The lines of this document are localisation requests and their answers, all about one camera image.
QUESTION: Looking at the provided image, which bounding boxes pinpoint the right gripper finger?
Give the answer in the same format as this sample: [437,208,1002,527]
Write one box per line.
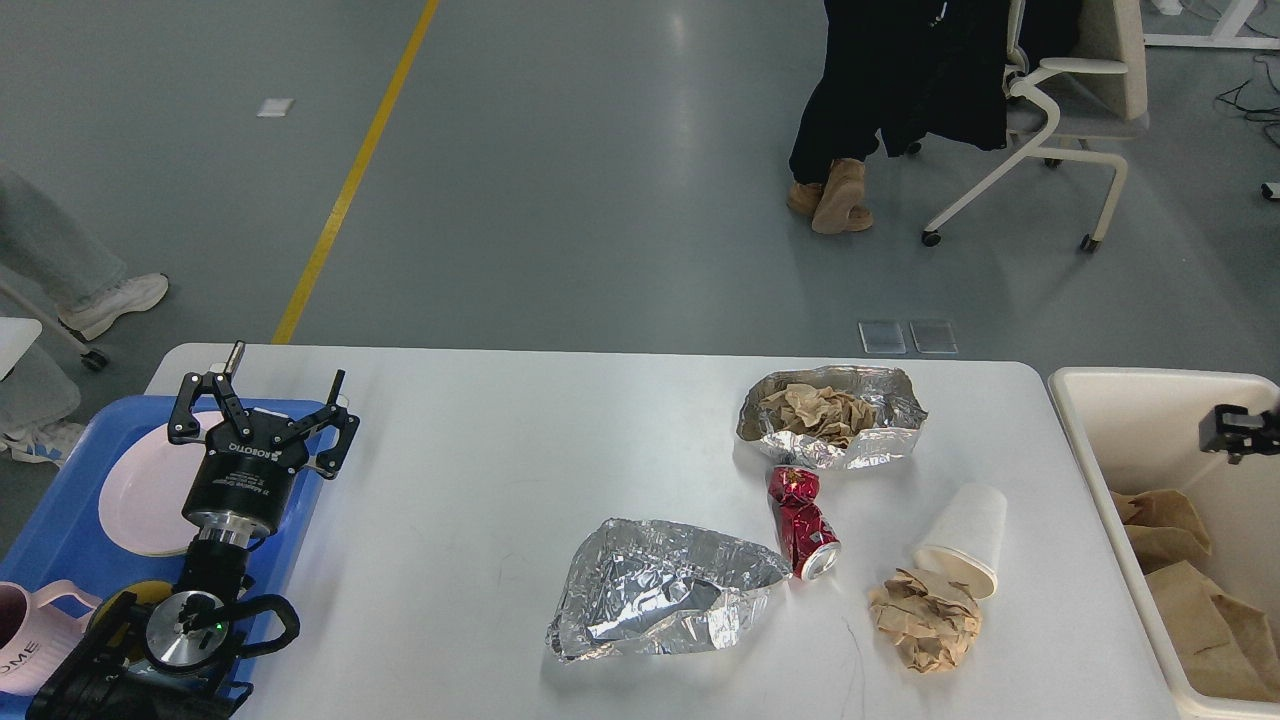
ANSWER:
[1199,404,1279,465]

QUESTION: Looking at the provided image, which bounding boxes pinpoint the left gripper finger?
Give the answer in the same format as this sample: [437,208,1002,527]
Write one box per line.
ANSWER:
[270,369,361,480]
[166,341,253,445]

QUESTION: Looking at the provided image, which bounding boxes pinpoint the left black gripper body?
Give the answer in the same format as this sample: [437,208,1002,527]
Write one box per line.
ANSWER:
[180,410,308,538]

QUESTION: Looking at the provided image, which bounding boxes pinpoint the pink plate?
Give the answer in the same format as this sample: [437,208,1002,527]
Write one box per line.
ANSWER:
[99,427,207,539]

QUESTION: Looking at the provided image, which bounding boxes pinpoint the large brown paper bag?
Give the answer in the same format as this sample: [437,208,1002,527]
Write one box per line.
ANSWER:
[1146,561,1279,703]

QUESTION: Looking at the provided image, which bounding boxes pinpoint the pink home mug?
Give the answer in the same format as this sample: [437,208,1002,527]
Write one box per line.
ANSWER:
[1,579,101,697]

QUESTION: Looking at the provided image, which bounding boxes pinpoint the foil sheet front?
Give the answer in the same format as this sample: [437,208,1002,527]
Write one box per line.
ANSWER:
[545,518,792,664]

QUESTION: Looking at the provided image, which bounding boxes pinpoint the foil tray with paper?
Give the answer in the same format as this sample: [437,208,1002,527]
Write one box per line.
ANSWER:
[736,365,928,470]

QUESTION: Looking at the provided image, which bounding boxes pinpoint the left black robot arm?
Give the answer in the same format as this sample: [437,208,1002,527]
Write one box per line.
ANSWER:
[26,343,360,719]

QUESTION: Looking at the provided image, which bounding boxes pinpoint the beige plastic bin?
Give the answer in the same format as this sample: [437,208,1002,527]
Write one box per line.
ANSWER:
[1050,368,1279,719]

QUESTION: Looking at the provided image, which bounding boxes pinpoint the blue plastic tray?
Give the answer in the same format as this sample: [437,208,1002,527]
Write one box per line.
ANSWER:
[0,395,339,720]

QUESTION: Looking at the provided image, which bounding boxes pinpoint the white chair at left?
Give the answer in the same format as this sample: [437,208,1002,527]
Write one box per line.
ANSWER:
[0,275,111,466]

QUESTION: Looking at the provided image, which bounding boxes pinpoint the person in grey trousers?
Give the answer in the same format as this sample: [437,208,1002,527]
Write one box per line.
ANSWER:
[1,167,170,341]

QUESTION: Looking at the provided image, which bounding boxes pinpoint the flattened white paper cup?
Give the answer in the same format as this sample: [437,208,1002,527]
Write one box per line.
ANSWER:
[911,483,1009,600]

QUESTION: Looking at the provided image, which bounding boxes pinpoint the crumpled brown paper ball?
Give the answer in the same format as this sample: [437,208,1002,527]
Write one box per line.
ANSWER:
[868,568,984,674]

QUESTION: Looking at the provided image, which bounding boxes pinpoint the white office chair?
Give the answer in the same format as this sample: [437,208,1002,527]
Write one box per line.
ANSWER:
[922,1,1149,252]

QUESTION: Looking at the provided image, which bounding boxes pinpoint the white desk leg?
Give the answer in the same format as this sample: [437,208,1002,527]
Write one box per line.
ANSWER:
[1143,1,1279,51]

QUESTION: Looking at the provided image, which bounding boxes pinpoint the crumpled brown paper in foil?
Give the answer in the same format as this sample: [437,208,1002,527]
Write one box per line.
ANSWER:
[760,383,877,448]

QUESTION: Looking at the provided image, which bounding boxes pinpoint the crushed red soda can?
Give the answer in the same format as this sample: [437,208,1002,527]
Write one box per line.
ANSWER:
[768,465,842,582]

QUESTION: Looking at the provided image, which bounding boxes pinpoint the person in black clothes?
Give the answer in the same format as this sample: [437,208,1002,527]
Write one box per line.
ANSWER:
[785,0,1082,237]

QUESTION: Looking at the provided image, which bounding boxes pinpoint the floor cables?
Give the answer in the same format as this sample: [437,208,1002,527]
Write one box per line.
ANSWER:
[1213,55,1280,151]

